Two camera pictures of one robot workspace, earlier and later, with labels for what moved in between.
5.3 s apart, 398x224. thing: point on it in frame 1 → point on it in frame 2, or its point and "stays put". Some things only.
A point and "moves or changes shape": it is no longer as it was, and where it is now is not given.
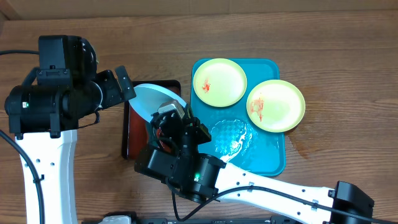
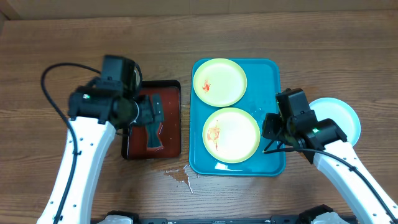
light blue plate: x=148 y=98 moves or changes shape
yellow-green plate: x=275 y=106 → x=231 y=135
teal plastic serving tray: x=238 y=140 stays put
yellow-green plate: x=219 y=82 stays put
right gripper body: x=194 y=134 → x=273 y=126
